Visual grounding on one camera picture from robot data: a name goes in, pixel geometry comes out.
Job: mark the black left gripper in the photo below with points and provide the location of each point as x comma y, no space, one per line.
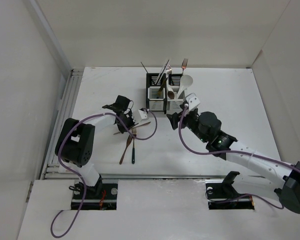
132,123

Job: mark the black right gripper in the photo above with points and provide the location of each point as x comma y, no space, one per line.
173,119

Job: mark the gold fork black handle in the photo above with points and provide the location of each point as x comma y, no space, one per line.
133,156

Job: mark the copper rose-gold knife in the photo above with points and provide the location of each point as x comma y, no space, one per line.
134,127

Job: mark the brown wooden fork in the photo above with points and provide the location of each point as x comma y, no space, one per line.
128,142

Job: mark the black chopstick long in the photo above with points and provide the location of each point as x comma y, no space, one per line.
162,73

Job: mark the brown wooden spoon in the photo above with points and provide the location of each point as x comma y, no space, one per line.
171,94

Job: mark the gold knife black handle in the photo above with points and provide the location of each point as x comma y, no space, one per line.
162,87

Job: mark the large white ceramic spoon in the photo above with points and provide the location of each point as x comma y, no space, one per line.
185,82

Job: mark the silver steel fork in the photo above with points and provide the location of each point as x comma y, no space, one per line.
168,70

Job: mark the copper rose-gold fork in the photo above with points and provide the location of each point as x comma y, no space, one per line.
184,65

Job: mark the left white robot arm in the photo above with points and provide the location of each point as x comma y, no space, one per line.
76,140

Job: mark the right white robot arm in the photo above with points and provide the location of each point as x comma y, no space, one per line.
279,181

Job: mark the white slotted utensil container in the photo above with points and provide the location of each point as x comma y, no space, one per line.
173,105

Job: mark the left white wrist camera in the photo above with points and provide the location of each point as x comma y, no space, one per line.
140,115

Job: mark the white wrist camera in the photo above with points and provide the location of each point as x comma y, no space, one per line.
140,115
193,101

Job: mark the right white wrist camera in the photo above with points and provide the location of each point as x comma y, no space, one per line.
193,101

